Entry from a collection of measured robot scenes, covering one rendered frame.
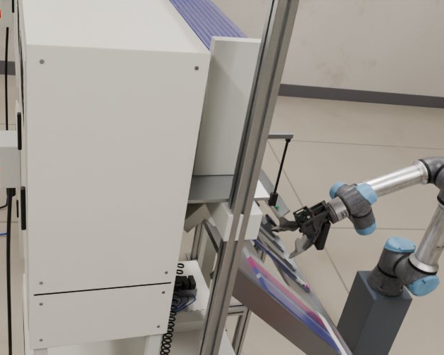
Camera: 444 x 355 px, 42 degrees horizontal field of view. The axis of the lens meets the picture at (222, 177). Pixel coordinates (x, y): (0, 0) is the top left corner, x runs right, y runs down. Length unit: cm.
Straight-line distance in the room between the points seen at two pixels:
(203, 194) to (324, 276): 221
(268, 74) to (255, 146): 16
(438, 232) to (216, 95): 125
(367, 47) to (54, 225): 485
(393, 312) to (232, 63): 162
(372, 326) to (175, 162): 162
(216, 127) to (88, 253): 38
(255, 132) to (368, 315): 153
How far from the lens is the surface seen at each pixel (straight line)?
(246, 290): 144
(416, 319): 338
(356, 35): 569
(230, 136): 128
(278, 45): 107
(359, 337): 262
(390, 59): 594
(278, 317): 156
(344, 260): 357
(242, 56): 121
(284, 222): 195
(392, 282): 249
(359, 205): 192
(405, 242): 246
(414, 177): 220
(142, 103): 107
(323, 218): 191
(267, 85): 109
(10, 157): 174
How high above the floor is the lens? 206
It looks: 30 degrees down
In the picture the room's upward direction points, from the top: 11 degrees clockwise
